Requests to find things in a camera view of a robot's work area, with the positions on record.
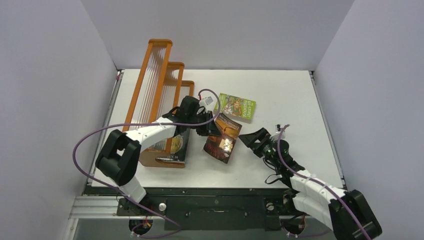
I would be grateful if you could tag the green cover paperback book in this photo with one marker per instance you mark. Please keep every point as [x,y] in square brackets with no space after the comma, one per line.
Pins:
[236,108]

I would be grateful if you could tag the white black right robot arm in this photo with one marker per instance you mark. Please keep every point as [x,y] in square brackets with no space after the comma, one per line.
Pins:
[345,212]

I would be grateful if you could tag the dark Moon and Sixpence book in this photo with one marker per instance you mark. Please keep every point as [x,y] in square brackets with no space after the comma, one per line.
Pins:
[178,151]

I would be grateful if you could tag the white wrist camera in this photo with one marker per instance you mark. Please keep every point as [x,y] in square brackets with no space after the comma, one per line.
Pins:
[281,130]
[205,102]

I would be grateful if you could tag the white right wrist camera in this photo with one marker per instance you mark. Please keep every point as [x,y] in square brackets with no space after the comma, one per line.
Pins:
[281,130]

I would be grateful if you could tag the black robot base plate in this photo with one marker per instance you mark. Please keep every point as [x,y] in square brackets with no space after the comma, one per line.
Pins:
[215,208]

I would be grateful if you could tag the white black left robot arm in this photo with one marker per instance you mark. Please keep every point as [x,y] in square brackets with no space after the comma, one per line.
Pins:
[119,157]

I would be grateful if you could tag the brown cover paperback book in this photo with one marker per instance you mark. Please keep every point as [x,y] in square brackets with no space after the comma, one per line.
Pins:
[221,147]

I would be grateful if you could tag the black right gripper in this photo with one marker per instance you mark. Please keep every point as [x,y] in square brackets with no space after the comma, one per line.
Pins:
[260,145]

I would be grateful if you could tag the aluminium rail frame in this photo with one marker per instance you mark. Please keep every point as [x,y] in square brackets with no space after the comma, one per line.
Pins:
[103,208]

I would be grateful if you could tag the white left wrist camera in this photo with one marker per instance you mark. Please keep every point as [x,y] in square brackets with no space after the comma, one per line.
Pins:
[205,102]

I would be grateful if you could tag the orange wooden file rack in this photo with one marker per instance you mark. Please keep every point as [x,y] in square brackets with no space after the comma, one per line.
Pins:
[159,88]

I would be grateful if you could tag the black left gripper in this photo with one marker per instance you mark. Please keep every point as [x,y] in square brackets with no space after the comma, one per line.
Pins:
[210,129]

